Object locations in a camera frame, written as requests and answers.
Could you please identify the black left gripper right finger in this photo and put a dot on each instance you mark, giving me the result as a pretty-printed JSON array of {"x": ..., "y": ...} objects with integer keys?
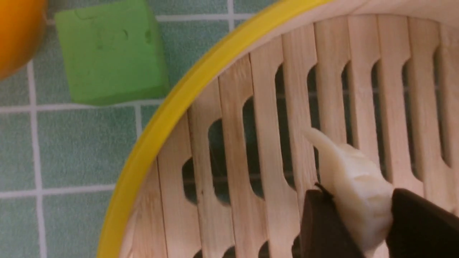
[{"x": 421, "y": 229}]

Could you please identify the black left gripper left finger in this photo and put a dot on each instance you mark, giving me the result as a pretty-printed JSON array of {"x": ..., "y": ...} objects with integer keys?
[{"x": 323, "y": 234}]

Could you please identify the white dumpling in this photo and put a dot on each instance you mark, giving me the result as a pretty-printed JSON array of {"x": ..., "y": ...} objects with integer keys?
[{"x": 362, "y": 196}]

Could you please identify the bamboo steamer tray yellow rim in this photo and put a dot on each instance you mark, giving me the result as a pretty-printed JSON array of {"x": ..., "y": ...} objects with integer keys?
[{"x": 224, "y": 164}]

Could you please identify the green foam cube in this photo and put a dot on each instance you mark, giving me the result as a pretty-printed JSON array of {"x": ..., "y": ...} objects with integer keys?
[{"x": 113, "y": 53}]

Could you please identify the orange toy pear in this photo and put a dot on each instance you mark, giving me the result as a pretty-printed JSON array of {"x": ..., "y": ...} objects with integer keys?
[{"x": 22, "y": 28}]

